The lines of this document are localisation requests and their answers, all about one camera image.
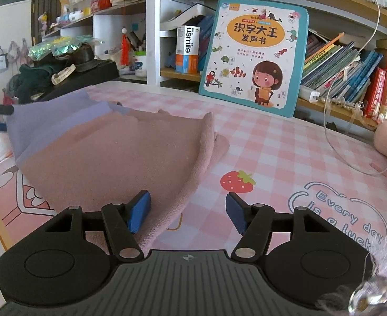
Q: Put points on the dark green cloth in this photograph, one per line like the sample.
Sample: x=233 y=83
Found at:
x=37 y=79

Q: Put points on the row of colourful books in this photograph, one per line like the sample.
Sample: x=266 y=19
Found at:
x=351 y=75

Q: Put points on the wooden bookshelf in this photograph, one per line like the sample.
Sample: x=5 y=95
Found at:
x=167 y=75

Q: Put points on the white and orange carton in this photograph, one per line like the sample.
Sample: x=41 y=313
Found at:
x=187 y=49

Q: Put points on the iridescent foil bag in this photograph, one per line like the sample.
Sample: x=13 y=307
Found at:
x=62 y=46

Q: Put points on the teal children's picture book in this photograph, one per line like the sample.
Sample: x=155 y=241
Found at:
x=256 y=56

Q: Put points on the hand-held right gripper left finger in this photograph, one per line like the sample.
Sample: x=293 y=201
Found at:
x=140 y=210

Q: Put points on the white pen cup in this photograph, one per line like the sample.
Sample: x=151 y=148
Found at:
x=141 y=65

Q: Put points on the pink checkered table mat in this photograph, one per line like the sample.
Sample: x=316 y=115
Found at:
x=279 y=158

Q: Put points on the white charger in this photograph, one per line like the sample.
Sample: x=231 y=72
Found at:
x=308 y=93

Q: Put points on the purple and pink sweater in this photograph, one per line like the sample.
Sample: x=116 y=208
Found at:
x=114 y=144

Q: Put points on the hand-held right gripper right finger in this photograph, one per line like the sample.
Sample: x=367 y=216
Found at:
x=235 y=210

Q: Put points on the fluffy charm with clear ball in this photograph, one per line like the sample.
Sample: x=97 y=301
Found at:
x=374 y=293

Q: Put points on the red tassel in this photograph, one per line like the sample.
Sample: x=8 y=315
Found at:
x=124 y=51

